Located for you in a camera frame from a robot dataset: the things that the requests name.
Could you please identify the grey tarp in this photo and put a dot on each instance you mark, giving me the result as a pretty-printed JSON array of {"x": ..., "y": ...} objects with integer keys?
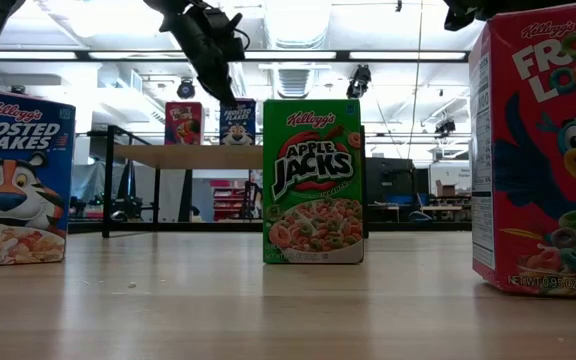
[{"x": 88, "y": 180}]

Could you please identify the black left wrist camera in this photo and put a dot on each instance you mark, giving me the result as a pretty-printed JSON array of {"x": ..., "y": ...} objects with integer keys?
[{"x": 225, "y": 35}]

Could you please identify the red shelving unit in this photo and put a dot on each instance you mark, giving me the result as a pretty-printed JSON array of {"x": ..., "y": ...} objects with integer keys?
[{"x": 228, "y": 200}]

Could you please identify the cardboard box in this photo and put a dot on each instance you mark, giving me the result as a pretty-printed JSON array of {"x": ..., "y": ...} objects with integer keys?
[{"x": 445, "y": 189}]

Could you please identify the black cabinet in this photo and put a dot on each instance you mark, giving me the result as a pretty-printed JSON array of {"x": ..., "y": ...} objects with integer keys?
[{"x": 390, "y": 175}]

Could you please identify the Frosted Flakes cereal box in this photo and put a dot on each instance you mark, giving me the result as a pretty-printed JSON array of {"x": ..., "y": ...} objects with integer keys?
[
  {"x": 238, "y": 130},
  {"x": 18, "y": 175}
]

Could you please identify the black ceiling spotlight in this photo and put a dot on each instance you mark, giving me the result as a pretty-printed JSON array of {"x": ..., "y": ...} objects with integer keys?
[
  {"x": 186, "y": 90},
  {"x": 358, "y": 80},
  {"x": 445, "y": 127},
  {"x": 18, "y": 90}
]

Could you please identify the Froot Loops cereal box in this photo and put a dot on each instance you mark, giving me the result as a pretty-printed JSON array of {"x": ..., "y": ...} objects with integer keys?
[
  {"x": 543, "y": 175},
  {"x": 184, "y": 125}
]

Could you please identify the Apple Jacks cereal box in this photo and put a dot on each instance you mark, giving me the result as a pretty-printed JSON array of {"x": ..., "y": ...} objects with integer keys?
[{"x": 313, "y": 175}]

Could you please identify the white sign board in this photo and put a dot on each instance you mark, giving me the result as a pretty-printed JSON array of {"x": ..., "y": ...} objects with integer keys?
[{"x": 450, "y": 172}]

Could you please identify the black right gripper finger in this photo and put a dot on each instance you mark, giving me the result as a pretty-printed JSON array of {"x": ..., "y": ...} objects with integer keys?
[{"x": 463, "y": 12}]

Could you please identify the light wooden desk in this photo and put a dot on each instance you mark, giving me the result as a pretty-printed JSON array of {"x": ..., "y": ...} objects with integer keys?
[{"x": 440, "y": 208}]

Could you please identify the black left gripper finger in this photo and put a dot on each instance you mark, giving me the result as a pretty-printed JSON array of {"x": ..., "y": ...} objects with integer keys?
[{"x": 218, "y": 82}]

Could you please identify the wooden shelf with black frame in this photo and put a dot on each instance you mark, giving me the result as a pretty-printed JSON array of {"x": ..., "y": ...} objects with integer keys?
[{"x": 193, "y": 156}]

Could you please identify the black table edge rail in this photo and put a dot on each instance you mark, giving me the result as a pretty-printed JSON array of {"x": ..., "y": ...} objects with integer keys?
[{"x": 193, "y": 227}]

